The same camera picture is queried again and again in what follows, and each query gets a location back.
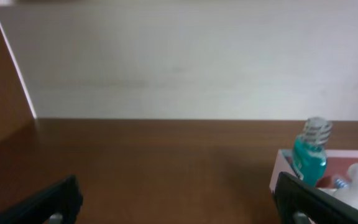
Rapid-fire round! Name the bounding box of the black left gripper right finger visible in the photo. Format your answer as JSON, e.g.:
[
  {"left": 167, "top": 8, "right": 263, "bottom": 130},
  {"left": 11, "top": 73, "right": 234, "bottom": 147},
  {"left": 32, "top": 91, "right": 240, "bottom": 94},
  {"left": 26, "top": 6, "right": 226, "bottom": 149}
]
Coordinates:
[{"left": 273, "top": 172, "right": 358, "bottom": 224}]

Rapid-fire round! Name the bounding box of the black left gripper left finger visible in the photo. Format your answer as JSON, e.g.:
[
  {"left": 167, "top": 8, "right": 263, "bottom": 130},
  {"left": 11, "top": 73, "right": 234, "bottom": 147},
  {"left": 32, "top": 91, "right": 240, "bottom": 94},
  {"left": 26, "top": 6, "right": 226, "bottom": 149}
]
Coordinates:
[{"left": 0, "top": 175, "right": 83, "bottom": 224}]

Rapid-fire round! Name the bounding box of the blue white toothbrush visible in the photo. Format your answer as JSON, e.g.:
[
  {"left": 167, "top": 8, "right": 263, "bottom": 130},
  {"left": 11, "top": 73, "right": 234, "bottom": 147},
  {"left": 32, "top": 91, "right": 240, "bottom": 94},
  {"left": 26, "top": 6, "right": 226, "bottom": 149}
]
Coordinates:
[{"left": 332, "top": 175, "right": 349, "bottom": 189}]

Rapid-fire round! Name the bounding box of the blue mouthwash bottle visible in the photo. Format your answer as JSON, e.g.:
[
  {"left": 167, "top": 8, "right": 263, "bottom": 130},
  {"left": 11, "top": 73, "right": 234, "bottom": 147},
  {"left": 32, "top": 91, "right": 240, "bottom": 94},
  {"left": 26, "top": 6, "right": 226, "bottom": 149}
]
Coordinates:
[{"left": 291, "top": 117, "right": 333, "bottom": 186}]

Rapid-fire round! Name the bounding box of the pink open box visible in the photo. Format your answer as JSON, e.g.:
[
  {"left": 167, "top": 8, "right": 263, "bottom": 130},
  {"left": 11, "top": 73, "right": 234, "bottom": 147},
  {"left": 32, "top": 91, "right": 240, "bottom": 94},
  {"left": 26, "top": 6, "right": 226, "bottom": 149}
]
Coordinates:
[{"left": 269, "top": 149, "right": 358, "bottom": 192}]

